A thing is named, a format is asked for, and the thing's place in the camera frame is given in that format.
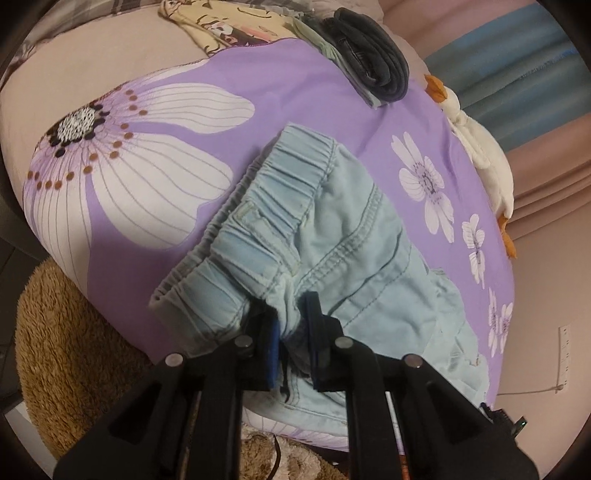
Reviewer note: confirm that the light blue pants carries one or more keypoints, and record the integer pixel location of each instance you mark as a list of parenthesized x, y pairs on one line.
[(332, 230)]

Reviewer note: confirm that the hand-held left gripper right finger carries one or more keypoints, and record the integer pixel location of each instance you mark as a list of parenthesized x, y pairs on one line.
[(315, 355)]

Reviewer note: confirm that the yellow cartoon print cloth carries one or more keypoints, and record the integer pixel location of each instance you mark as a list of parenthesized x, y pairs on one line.
[(231, 25)]

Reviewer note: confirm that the brown fluffy cloth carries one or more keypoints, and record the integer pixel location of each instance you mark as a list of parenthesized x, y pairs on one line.
[(78, 350)]

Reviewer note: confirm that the beige quilt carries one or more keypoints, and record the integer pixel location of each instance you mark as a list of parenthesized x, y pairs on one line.
[(60, 83)]

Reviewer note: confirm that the white goose plush toy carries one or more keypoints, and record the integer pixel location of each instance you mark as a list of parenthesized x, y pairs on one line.
[(480, 152)]

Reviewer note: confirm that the purple floral bedsheet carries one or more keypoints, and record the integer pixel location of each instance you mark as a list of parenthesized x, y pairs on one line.
[(304, 87)]

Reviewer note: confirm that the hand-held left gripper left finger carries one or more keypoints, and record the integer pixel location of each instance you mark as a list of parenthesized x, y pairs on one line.
[(272, 353)]

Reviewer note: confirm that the blue curtain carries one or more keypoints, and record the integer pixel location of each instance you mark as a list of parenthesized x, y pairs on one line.
[(503, 83)]

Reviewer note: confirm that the dark folded garment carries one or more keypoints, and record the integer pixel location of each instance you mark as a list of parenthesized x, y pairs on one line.
[(369, 50)]

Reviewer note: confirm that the green folded cloth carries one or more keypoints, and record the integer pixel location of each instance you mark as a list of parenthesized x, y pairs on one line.
[(355, 83)]

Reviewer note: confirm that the pink curtain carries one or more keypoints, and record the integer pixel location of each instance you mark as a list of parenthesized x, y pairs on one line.
[(415, 23), (554, 194)]

